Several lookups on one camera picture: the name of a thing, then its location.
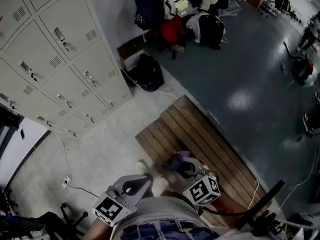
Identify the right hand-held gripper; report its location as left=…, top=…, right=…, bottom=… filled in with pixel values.
left=174, top=156, right=221, bottom=207

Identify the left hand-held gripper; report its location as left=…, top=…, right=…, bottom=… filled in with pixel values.
left=92, top=174, right=154, bottom=228

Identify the grey metal locker door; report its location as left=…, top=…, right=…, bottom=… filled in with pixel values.
left=70, top=40, right=124, bottom=94

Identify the grey metal locker cabinet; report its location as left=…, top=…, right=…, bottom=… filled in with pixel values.
left=0, top=0, right=133, bottom=138

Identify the person's left forearm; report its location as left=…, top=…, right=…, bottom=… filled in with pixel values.
left=83, top=217, right=113, bottom=240

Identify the person's right forearm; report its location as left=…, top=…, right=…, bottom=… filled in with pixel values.
left=211, top=193, right=252, bottom=216

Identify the person's left white shoe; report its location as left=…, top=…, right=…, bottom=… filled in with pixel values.
left=134, top=160, right=148, bottom=176

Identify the person's white shoe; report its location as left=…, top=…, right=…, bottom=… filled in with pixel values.
left=157, top=176, right=171, bottom=192
left=134, top=160, right=148, bottom=176

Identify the person's right white shoe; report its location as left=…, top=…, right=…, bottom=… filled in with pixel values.
left=157, top=176, right=171, bottom=192

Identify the person's white printed T-shirt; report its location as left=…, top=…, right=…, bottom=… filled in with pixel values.
left=109, top=196, right=253, bottom=240

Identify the wooden plank platform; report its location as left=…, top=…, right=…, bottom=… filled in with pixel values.
left=134, top=95, right=275, bottom=229

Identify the black office chair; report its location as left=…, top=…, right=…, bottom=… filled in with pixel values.
left=0, top=188, right=89, bottom=240

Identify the black backpack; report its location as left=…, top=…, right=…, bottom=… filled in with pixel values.
left=127, top=53, right=165, bottom=93
left=198, top=13, right=226, bottom=51

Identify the small patterned slipper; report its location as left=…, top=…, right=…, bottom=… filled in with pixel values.
left=170, top=44, right=186, bottom=54

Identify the brown wooden board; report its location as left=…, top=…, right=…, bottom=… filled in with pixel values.
left=116, top=30, right=154, bottom=61

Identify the red bag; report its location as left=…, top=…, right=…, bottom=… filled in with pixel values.
left=159, top=15, right=185, bottom=45

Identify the white plastic bag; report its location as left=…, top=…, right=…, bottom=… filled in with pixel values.
left=186, top=10, right=210, bottom=44

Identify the red and teal vacuum cleaner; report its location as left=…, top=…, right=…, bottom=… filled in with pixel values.
left=279, top=40, right=315, bottom=86

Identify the black bag with white print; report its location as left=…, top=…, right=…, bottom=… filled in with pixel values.
left=134, top=0, right=153, bottom=31

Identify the cream tote bag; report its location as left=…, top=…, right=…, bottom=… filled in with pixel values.
left=156, top=0, right=181, bottom=20

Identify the green and white plush toy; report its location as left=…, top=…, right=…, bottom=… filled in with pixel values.
left=174, top=0, right=190, bottom=16

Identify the navy blue backpack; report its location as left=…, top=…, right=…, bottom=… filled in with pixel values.
left=136, top=0, right=162, bottom=22

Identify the thick black cable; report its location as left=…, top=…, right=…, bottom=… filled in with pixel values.
left=198, top=206, right=251, bottom=217

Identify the white power strip cable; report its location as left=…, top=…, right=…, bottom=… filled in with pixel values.
left=53, top=130, right=73, bottom=182

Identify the white floor cable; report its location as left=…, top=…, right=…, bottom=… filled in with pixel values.
left=119, top=67, right=180, bottom=100

